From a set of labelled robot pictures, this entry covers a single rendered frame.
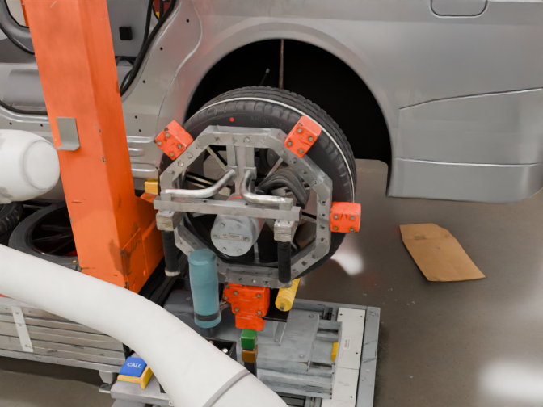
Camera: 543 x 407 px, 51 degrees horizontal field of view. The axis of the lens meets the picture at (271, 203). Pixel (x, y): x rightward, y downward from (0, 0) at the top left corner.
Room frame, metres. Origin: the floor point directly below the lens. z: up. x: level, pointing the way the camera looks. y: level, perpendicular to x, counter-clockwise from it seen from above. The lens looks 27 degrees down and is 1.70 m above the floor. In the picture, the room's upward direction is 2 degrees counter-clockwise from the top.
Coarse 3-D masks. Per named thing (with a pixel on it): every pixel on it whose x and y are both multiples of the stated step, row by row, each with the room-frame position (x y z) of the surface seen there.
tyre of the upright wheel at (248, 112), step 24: (240, 96) 1.78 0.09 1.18; (264, 96) 1.76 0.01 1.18; (288, 96) 1.80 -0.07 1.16; (192, 120) 1.71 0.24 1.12; (216, 120) 1.69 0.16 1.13; (240, 120) 1.67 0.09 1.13; (264, 120) 1.65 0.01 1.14; (288, 120) 1.64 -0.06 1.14; (312, 120) 1.69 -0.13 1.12; (336, 168) 1.61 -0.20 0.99; (336, 192) 1.60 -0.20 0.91; (336, 240) 1.60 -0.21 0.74; (240, 264) 1.69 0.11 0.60
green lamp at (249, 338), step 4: (244, 332) 1.25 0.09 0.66; (248, 332) 1.25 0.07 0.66; (252, 332) 1.25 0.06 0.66; (256, 332) 1.25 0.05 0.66; (244, 336) 1.23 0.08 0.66; (248, 336) 1.23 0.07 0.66; (252, 336) 1.23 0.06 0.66; (256, 336) 1.25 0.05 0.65; (244, 340) 1.23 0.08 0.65; (248, 340) 1.23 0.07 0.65; (252, 340) 1.22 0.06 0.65; (256, 340) 1.25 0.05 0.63; (244, 344) 1.23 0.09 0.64; (248, 344) 1.23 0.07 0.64; (252, 344) 1.22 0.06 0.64; (248, 348) 1.23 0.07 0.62; (252, 348) 1.22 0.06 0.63
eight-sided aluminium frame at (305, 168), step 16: (208, 128) 1.64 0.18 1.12; (224, 128) 1.64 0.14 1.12; (240, 128) 1.63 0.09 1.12; (256, 128) 1.63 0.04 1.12; (272, 128) 1.62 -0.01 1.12; (192, 144) 1.62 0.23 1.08; (208, 144) 1.61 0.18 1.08; (224, 144) 1.60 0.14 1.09; (240, 144) 1.59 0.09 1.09; (256, 144) 1.58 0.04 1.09; (272, 144) 1.56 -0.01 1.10; (176, 160) 1.63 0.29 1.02; (192, 160) 1.62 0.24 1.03; (288, 160) 1.55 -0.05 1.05; (304, 160) 1.56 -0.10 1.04; (160, 176) 1.65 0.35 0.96; (176, 176) 1.64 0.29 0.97; (304, 176) 1.54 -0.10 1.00; (320, 176) 1.55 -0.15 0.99; (320, 192) 1.53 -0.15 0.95; (320, 208) 1.53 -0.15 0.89; (320, 224) 1.53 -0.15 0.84; (176, 240) 1.64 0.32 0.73; (192, 240) 1.67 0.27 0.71; (320, 240) 1.53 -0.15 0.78; (304, 256) 1.54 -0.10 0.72; (320, 256) 1.53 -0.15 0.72; (224, 272) 1.61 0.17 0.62; (240, 272) 1.61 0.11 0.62; (256, 272) 1.64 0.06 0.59; (272, 272) 1.61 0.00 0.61
